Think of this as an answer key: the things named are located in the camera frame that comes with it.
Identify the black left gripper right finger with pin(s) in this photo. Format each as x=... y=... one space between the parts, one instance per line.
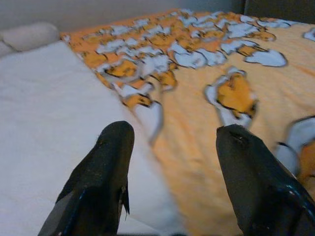
x=258 y=184

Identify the beige bolster pillow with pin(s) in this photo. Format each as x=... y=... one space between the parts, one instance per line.
x=29 y=35

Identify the dark grey headboard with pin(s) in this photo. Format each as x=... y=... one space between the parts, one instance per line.
x=283 y=9

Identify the orange cartoon print blanket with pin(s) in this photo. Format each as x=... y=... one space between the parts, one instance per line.
x=192 y=147

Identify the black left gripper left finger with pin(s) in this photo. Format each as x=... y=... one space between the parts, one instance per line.
x=98 y=184

